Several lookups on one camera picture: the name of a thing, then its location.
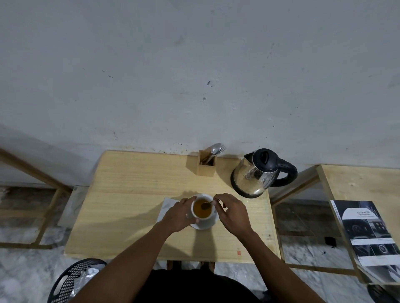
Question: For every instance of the white ceramic cup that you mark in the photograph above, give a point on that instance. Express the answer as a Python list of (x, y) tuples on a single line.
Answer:
[(204, 217)]

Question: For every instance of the light wooden table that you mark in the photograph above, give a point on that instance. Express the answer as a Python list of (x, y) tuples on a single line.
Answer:
[(125, 203)]

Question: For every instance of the black perforated plastic basket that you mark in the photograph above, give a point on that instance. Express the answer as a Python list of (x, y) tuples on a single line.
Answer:
[(65, 281)]

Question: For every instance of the person's black clothing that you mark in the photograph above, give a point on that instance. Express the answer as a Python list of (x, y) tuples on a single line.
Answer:
[(193, 287)]

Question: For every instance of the wooden cutlery holder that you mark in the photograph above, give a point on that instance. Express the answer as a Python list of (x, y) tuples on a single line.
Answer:
[(201, 170)]

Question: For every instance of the crumpled clear plastic bag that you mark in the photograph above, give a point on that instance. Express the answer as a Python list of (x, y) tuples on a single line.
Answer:
[(89, 276)]

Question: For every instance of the small metal teaspoon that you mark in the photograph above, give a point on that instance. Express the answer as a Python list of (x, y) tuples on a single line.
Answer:
[(208, 204)]

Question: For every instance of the person's right thumb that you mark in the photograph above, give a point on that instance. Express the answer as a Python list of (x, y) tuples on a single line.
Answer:
[(220, 208)]

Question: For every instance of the person's left forearm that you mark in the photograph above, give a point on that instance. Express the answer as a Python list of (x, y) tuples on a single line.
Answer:
[(125, 265)]

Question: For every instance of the person's left thumb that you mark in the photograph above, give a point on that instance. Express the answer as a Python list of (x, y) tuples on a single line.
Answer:
[(193, 221)]

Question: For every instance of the person's left hand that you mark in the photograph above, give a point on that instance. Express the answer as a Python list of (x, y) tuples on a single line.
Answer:
[(176, 215)]

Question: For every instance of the dark printed magazine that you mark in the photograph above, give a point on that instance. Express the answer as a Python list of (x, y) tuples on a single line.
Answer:
[(368, 234)]

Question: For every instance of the person's right forearm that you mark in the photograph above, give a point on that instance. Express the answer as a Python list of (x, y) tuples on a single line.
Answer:
[(278, 268)]

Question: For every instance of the white saucer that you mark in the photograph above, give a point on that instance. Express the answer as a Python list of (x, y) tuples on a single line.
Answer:
[(206, 224)]

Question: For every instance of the person's right hand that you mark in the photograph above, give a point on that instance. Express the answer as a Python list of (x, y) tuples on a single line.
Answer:
[(233, 215)]

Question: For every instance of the small black floor object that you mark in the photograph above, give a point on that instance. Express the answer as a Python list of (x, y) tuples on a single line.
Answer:
[(330, 242)]

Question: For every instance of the wooden table with magazine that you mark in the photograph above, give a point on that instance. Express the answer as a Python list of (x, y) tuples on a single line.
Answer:
[(359, 184)]

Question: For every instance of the metal fork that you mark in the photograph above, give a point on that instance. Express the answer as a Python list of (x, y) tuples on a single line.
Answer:
[(222, 149)]

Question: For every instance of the white paper napkin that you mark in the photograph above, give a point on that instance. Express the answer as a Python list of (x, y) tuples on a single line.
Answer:
[(165, 207)]

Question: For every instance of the brown tea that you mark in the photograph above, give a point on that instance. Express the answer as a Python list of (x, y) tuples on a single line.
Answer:
[(200, 209)]

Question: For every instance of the metal spoon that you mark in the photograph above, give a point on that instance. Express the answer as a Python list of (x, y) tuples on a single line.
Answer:
[(215, 150)]

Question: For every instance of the black mesh bin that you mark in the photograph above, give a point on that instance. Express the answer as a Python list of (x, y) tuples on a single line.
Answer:
[(384, 295)]

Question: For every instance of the wooden frame rack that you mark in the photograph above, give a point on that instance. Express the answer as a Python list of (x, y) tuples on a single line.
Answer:
[(37, 178)]

